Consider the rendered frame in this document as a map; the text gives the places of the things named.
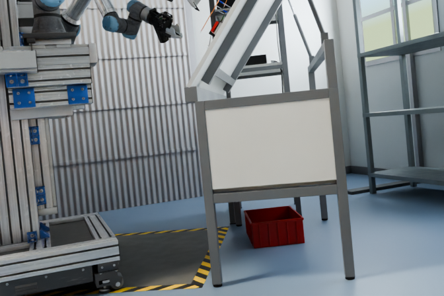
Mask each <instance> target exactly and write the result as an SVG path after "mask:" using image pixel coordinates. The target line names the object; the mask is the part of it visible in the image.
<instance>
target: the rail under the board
mask: <svg viewBox="0 0 444 296"><path fill-rule="evenodd" d="M184 94H185V102H187V103H193V104H195V102H197V101H205V100H217V99H224V98H227V97H226V96H224V95H222V94H218V93H216V92H212V91H209V90H206V89H203V88H200V87H197V86H195V87H190V88H189V87H184Z"/></svg>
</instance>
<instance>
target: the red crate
mask: <svg viewBox="0 0 444 296"><path fill-rule="evenodd" d="M244 215H245V223H246V233H247V235H248V237H249V239H250V241H251V244H252V245H253V247H254V248H265V247H271V246H283V245H289V244H301V243H305V237H304V229H303V220H304V218H303V217H302V216H301V215H300V214H298V213H297V212H296V211H295V210H294V209H293V208H292V207H291V206H290V205H289V206H281V207H269V208H263V209H251V210H244Z"/></svg>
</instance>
